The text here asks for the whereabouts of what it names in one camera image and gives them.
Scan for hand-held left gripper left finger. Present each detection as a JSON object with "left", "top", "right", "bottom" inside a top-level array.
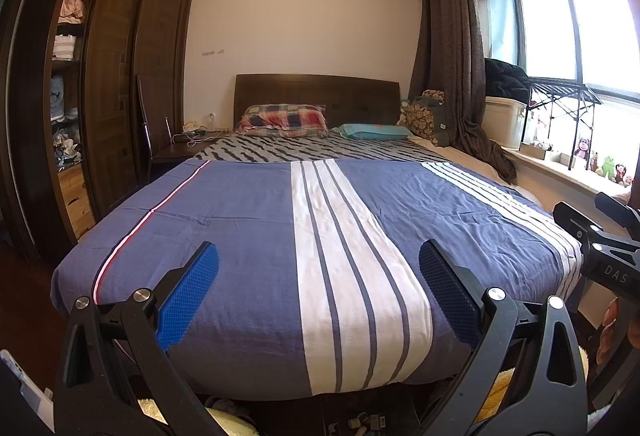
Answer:
[{"left": 52, "top": 241, "right": 236, "bottom": 436}]

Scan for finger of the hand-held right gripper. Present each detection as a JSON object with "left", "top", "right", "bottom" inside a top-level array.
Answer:
[
  {"left": 595, "top": 191, "right": 640, "bottom": 232},
  {"left": 552, "top": 201, "right": 621, "bottom": 262}
]

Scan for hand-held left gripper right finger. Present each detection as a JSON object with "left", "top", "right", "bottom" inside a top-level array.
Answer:
[{"left": 407, "top": 239, "right": 588, "bottom": 436}]

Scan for person's right hand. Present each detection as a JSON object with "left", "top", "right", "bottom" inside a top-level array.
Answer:
[{"left": 600, "top": 299, "right": 626, "bottom": 359}]

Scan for blue white striped blanket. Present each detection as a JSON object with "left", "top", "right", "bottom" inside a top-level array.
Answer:
[{"left": 50, "top": 159, "right": 583, "bottom": 399}]

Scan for pale slipper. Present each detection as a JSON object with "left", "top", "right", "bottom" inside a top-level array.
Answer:
[{"left": 205, "top": 396, "right": 251, "bottom": 419}]

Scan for white storage box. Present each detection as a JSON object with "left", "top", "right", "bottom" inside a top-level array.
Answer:
[{"left": 484, "top": 95, "right": 528, "bottom": 151}]

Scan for black drying rack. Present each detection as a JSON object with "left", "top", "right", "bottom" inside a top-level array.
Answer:
[{"left": 520, "top": 76, "right": 606, "bottom": 172}]

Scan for dark wooden nightstand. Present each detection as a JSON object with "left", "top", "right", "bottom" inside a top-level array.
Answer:
[{"left": 150, "top": 129, "right": 236, "bottom": 167}]

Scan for black jacket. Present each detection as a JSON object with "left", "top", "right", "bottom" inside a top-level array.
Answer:
[{"left": 484, "top": 58, "right": 531, "bottom": 104}]

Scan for dark chair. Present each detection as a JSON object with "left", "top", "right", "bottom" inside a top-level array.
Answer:
[{"left": 136, "top": 74, "right": 176, "bottom": 182}]

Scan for brown patterned bag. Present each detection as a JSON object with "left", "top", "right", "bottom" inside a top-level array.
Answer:
[{"left": 402, "top": 90, "right": 453, "bottom": 147}]

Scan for teal pillow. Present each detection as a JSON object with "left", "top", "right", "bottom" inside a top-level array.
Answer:
[{"left": 332, "top": 123, "right": 416, "bottom": 141}]

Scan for white smartphone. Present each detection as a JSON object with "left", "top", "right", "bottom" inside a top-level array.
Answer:
[{"left": 0, "top": 348, "right": 56, "bottom": 417}]

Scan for zebra striped bedsheet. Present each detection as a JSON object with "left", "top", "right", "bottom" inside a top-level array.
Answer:
[{"left": 187, "top": 133, "right": 451, "bottom": 163}]

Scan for patterned clothes pile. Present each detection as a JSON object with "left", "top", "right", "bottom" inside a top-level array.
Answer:
[{"left": 52, "top": 129, "right": 83, "bottom": 172}]

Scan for glass window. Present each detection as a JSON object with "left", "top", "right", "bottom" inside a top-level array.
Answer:
[{"left": 515, "top": 0, "right": 640, "bottom": 102}]

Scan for plaid pillow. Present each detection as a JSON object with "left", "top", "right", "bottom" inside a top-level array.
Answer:
[{"left": 237, "top": 104, "right": 331, "bottom": 138}]

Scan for green roller blind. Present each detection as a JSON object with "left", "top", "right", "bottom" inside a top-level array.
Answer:
[{"left": 482, "top": 0, "right": 518, "bottom": 64}]

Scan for light blue folded clothes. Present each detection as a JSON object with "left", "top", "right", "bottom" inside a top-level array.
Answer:
[{"left": 50, "top": 75, "right": 81, "bottom": 122}]

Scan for dark wooden wardrobe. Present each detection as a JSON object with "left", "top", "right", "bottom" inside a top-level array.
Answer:
[{"left": 0, "top": 0, "right": 196, "bottom": 262}]

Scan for dark wooden headboard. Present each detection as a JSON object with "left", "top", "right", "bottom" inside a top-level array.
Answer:
[{"left": 234, "top": 74, "right": 402, "bottom": 129}]

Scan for brown curtain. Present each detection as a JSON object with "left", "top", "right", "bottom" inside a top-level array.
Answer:
[{"left": 407, "top": 0, "right": 518, "bottom": 184}]

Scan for striped folded cloth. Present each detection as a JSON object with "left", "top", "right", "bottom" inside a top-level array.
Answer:
[{"left": 52, "top": 36, "right": 76, "bottom": 61}]

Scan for pink folded clothes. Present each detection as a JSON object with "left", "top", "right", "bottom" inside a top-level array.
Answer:
[{"left": 59, "top": 0, "right": 86, "bottom": 24}]

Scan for white charger cable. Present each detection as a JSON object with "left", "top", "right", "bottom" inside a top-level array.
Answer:
[{"left": 172, "top": 121, "right": 221, "bottom": 144}]

